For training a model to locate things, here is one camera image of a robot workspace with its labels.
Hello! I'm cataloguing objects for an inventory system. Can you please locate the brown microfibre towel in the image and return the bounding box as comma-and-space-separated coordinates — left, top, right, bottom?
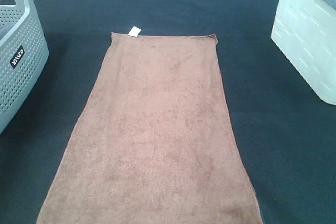
37, 33, 262, 223

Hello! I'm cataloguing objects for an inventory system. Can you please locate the black cloth table cover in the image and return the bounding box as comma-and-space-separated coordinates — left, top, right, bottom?
1, 0, 335, 223

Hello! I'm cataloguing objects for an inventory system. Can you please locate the grey perforated laundry basket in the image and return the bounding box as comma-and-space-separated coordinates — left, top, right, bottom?
1, 0, 49, 131

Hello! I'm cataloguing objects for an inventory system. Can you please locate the white plastic storage bin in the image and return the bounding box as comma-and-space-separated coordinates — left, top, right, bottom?
271, 0, 335, 105

